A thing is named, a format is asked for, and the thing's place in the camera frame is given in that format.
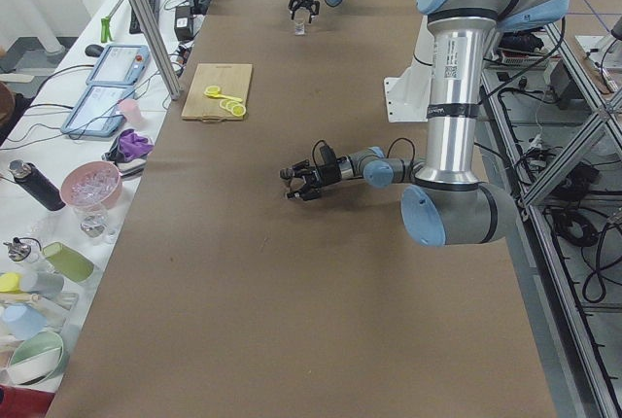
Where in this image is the steel jigger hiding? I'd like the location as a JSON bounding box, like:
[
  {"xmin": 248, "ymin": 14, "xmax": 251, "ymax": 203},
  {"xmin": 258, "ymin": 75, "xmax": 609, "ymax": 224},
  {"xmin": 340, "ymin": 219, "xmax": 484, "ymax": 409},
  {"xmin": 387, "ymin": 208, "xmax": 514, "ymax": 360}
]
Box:
[{"xmin": 279, "ymin": 168, "xmax": 294, "ymax": 198}]

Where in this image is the clear glass measuring cup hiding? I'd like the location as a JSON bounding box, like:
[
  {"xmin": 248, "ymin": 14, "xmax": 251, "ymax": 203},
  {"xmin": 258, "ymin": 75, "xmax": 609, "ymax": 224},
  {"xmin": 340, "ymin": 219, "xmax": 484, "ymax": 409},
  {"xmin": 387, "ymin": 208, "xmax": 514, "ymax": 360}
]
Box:
[{"xmin": 294, "ymin": 18, "xmax": 306, "ymax": 36}]

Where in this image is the pink plastic cup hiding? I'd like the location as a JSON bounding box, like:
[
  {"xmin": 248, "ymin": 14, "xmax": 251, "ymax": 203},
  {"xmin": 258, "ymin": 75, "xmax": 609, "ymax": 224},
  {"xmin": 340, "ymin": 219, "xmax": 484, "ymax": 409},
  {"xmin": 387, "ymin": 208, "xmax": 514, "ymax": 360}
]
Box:
[{"xmin": 118, "ymin": 98, "xmax": 146, "ymax": 129}]

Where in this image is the green plastic cup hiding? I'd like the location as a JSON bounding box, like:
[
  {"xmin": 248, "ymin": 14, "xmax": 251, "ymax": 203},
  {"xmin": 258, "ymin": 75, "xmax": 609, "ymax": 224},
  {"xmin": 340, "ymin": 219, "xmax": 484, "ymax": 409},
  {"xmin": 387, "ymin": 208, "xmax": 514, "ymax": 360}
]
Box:
[{"xmin": 42, "ymin": 242, "xmax": 94, "ymax": 283}]

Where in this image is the light blue cup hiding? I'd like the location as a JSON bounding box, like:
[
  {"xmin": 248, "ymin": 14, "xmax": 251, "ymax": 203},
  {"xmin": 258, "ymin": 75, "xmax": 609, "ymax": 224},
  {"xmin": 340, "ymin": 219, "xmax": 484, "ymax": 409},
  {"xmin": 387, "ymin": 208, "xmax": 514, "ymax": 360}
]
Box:
[{"xmin": 1, "ymin": 303, "xmax": 47, "ymax": 340}]

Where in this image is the lemon slice middle of row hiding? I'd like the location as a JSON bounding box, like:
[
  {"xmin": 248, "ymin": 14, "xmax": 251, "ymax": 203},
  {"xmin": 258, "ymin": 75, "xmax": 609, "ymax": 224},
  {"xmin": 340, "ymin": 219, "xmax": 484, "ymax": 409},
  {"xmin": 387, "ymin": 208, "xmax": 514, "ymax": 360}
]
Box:
[{"xmin": 227, "ymin": 100, "xmax": 238, "ymax": 112}]

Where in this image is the wooden cutting board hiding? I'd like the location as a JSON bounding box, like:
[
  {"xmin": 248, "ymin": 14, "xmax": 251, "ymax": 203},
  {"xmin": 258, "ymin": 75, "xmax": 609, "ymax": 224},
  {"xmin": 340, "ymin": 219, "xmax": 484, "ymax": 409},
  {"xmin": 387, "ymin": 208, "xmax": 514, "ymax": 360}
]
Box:
[{"xmin": 181, "ymin": 63, "xmax": 253, "ymax": 122}]

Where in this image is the black power box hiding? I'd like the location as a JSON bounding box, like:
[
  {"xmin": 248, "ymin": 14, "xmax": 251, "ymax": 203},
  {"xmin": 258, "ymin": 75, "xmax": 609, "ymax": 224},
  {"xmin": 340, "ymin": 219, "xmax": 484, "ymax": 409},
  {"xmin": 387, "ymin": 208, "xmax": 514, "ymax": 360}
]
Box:
[{"xmin": 174, "ymin": 5, "xmax": 194, "ymax": 42}]

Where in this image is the black keyboard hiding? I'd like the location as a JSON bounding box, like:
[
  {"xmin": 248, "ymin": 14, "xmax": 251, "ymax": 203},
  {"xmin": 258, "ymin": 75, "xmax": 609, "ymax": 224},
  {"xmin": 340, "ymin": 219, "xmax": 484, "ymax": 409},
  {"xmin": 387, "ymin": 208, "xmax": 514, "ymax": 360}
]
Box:
[{"xmin": 128, "ymin": 0, "xmax": 161, "ymax": 34}]

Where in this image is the purple cloth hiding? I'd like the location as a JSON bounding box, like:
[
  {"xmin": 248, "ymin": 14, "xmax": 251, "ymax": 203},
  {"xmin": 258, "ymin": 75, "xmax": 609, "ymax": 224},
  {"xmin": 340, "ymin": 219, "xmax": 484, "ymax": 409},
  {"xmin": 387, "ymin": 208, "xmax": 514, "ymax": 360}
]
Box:
[{"xmin": 117, "ymin": 129, "xmax": 154, "ymax": 162}]

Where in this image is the upper blue teach pendant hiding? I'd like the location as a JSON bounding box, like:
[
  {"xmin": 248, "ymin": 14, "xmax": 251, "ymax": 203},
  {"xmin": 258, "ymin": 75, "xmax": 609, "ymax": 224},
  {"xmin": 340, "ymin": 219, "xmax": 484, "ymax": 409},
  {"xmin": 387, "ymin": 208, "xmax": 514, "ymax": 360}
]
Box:
[{"xmin": 86, "ymin": 44, "xmax": 150, "ymax": 87}]

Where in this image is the pink bowl with ice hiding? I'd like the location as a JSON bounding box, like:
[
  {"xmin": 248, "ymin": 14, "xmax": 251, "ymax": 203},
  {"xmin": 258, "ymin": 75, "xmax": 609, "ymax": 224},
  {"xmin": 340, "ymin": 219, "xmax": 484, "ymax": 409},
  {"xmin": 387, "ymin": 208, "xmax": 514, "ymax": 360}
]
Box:
[{"xmin": 60, "ymin": 160, "xmax": 122, "ymax": 209}]

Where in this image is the black computer mouse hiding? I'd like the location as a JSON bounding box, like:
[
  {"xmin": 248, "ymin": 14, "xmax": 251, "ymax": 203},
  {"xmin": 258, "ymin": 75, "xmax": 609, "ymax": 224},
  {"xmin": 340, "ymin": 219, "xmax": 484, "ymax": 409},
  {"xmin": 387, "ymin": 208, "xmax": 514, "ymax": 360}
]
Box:
[{"xmin": 85, "ymin": 44, "xmax": 104, "ymax": 57}]

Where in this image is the black water bottle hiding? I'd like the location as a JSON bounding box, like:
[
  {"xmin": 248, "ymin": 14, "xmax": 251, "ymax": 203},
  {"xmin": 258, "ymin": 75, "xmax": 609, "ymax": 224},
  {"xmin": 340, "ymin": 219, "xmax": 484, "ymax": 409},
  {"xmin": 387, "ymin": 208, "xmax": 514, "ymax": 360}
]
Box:
[{"xmin": 9, "ymin": 159, "xmax": 65, "ymax": 211}]

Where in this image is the glass bottle metal pourer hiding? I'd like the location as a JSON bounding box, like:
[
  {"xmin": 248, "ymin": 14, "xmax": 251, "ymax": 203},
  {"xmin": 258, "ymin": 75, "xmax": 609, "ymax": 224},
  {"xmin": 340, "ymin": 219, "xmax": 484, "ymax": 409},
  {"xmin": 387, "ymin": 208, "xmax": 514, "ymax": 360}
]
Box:
[{"xmin": 4, "ymin": 237, "xmax": 43, "ymax": 265}]

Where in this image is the green white bowl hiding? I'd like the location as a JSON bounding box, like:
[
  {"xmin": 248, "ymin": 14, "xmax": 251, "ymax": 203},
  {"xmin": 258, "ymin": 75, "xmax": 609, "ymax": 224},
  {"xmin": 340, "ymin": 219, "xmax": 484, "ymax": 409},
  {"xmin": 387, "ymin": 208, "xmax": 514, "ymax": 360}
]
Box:
[{"xmin": 6, "ymin": 331, "xmax": 67, "ymax": 385}]

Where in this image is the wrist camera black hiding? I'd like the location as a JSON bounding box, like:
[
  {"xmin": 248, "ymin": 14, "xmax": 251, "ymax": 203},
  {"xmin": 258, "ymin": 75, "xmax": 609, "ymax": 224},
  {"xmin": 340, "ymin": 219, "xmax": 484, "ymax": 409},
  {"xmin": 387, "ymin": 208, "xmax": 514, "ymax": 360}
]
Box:
[{"xmin": 312, "ymin": 139, "xmax": 337, "ymax": 166}]

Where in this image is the aluminium frame post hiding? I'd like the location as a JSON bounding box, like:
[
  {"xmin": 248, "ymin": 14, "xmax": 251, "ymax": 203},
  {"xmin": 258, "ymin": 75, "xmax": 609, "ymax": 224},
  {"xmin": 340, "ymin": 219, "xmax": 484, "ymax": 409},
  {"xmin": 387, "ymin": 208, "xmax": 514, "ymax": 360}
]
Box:
[{"xmin": 129, "ymin": 0, "xmax": 181, "ymax": 100}]

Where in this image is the green handled grabber tool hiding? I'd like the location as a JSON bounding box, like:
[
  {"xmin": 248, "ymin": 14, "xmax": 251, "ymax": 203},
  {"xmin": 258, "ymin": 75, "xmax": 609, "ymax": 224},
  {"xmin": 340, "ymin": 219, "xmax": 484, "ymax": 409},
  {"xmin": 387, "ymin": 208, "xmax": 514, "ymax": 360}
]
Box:
[{"xmin": 100, "ymin": 0, "xmax": 123, "ymax": 44}]

